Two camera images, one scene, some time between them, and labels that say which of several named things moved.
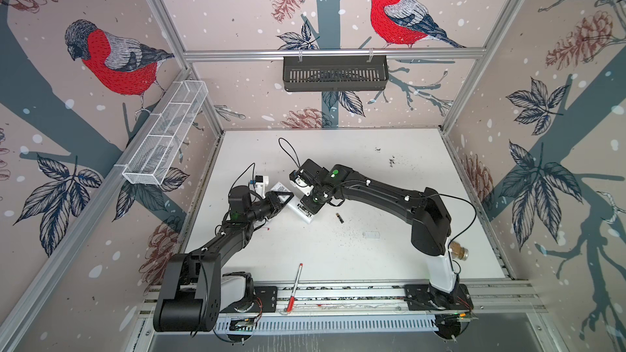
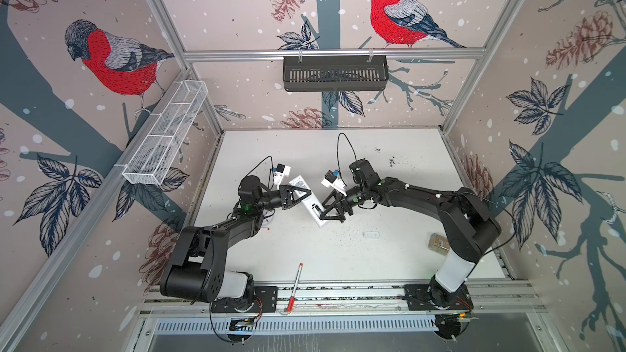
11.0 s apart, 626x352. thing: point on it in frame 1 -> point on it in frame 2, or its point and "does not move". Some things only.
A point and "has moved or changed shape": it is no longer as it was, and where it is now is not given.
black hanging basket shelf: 329,73 does not move
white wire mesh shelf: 155,156 does not move
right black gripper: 311,206 -> 332,204
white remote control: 294,203 has moved or changed shape
